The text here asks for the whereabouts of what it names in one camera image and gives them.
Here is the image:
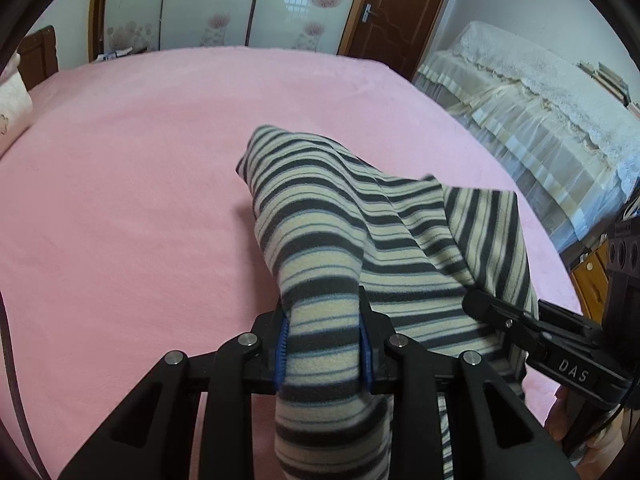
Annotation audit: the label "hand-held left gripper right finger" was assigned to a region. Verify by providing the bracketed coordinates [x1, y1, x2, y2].
[357, 285, 581, 480]

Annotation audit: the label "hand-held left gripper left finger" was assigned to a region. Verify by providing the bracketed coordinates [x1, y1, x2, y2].
[57, 305, 292, 480]

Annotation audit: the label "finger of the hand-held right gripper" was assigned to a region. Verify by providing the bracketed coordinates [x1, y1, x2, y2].
[461, 289, 551, 357]
[537, 301, 605, 345]

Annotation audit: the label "black white striped shirt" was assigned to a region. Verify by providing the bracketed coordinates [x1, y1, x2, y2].
[236, 125, 541, 480]

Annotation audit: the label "person's right hand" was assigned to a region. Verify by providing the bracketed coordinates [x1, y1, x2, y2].
[544, 388, 634, 480]

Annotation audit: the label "wooden dresser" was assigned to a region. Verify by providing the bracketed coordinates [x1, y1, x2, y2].
[570, 237, 613, 321]

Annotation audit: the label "furniture under white lace cover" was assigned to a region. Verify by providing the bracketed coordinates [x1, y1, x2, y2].
[412, 20, 640, 256]

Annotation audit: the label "pink bed sheet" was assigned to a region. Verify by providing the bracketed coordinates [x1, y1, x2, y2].
[0, 46, 586, 480]

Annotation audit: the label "stack of books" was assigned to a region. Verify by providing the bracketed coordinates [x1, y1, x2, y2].
[577, 60, 633, 108]

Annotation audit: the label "brown wooden door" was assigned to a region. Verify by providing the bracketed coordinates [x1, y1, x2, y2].
[340, 0, 458, 81]

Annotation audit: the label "floral sliding wardrobe doors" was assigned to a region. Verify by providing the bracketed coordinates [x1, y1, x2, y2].
[89, 0, 371, 63]

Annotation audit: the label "cream cartoon pillow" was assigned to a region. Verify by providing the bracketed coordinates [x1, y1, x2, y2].
[0, 71, 34, 158]

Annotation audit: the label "dark wooden headboard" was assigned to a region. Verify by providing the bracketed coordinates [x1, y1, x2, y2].
[17, 25, 60, 92]

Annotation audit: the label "pink frilled folded blanket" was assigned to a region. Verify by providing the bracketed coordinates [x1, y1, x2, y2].
[0, 52, 22, 83]

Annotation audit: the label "dark cable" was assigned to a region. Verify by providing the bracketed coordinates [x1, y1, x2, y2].
[0, 290, 51, 480]

